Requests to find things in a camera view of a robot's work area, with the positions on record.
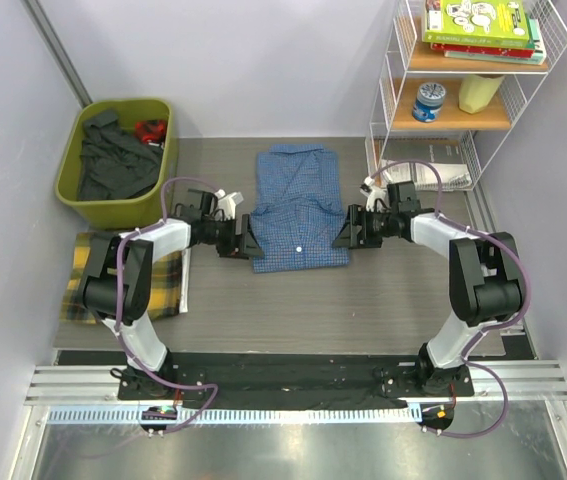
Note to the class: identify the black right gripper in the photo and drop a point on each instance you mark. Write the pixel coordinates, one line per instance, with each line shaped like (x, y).
(348, 235)

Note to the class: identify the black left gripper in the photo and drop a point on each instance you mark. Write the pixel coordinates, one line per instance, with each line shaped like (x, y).
(249, 245)

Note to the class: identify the blue checked long sleeve shirt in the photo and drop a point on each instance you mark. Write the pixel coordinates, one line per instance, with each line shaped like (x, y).
(298, 211)

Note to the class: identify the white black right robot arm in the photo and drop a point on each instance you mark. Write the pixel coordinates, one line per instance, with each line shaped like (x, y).
(486, 286)

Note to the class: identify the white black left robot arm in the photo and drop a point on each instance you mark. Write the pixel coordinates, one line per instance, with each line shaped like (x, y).
(116, 282)

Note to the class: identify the folded yellow plaid shirt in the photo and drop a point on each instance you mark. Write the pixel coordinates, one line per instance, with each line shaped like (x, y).
(166, 286)

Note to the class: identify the white folded paper booklet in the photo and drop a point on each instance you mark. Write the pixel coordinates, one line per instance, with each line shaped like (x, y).
(452, 176)

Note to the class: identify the blue white round tin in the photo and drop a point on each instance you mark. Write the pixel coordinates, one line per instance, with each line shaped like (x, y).
(429, 100)

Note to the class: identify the red black garment in bin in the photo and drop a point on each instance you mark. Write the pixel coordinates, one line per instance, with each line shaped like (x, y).
(151, 131)

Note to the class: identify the dark grey shirt in bin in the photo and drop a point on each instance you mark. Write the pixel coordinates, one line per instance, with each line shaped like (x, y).
(115, 164)

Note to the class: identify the olive green plastic bin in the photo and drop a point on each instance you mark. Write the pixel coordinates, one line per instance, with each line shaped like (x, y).
(117, 214)

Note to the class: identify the pale yellow faceted vase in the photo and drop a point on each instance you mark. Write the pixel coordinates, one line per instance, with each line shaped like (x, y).
(477, 91)

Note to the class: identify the red book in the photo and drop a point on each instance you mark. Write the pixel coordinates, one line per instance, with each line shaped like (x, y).
(525, 53)

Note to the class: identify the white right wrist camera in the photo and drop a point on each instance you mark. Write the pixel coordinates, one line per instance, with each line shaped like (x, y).
(375, 196)

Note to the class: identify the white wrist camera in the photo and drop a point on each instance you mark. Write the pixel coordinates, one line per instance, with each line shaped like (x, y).
(375, 196)
(226, 205)

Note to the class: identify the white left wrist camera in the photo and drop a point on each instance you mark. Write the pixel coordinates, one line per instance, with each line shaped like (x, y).
(226, 205)

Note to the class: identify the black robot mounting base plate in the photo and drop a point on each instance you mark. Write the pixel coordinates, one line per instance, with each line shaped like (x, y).
(291, 381)

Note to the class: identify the white slotted cable duct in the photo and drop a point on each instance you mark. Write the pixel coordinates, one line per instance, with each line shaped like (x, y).
(156, 416)

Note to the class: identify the white wire shelf rack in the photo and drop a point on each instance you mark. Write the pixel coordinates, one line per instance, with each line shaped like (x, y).
(455, 106)

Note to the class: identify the aluminium extrusion rail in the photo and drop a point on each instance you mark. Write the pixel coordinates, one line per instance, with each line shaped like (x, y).
(523, 379)

